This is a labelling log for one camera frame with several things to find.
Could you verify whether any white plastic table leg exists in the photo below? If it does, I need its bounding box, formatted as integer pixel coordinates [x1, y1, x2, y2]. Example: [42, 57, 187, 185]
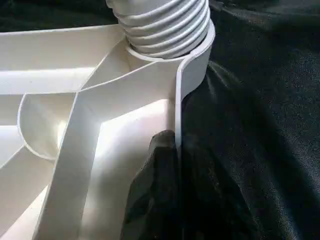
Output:
[106, 0, 211, 60]

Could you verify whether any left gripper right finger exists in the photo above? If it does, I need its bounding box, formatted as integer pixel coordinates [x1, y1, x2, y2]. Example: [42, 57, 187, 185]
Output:
[179, 132, 259, 240]

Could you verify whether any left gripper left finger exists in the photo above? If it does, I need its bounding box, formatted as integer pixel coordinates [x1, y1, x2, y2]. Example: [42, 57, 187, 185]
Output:
[121, 130, 181, 240]

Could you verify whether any black mat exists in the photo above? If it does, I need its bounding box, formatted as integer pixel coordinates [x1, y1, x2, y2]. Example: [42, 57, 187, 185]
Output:
[0, 0, 320, 240]

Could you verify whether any white plastic table top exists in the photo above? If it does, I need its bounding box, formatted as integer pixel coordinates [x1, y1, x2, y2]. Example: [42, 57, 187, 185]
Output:
[0, 20, 216, 240]

